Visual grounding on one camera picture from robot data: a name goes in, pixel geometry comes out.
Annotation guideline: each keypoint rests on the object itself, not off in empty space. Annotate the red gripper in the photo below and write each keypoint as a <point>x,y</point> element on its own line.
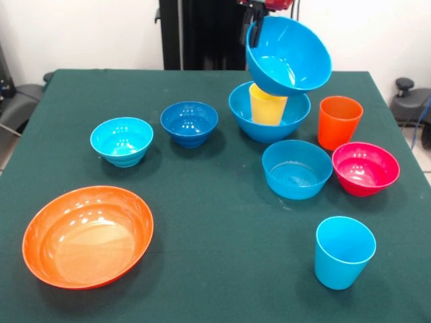
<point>279,4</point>

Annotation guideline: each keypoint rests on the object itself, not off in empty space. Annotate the large blue plastic bowl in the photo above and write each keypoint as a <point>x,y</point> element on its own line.
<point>269,133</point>
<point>293,54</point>

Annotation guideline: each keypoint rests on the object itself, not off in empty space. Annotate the yellow plastic cup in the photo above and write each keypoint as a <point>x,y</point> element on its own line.
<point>267,111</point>

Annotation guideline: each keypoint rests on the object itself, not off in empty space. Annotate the dark blue plastic bowl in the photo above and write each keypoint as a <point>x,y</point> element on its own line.
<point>188,124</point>

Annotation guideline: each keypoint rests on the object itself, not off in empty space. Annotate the orange plastic cup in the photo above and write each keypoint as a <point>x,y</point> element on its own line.
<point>338,124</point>

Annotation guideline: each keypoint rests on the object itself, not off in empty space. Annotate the blue flat-bottomed ringed bowl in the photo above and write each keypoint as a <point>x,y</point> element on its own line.
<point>296,178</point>

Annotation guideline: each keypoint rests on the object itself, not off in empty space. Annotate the dark green tablecloth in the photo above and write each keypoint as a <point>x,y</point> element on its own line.
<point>101,94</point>

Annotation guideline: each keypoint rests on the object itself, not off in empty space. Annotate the black equipment base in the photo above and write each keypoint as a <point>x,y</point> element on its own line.
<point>409,101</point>
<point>17,104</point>

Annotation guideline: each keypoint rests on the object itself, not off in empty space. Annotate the small cyan plastic bowl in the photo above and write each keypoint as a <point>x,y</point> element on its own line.
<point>121,143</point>

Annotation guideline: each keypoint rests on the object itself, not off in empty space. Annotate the pink plastic bowl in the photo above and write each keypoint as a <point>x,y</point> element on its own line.
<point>365,171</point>

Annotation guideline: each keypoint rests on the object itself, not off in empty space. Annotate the light blue plastic cup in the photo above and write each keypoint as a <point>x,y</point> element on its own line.
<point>343,259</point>

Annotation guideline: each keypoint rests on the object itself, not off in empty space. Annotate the large orange plastic bowl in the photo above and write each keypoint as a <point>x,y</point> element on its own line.
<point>87,242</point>

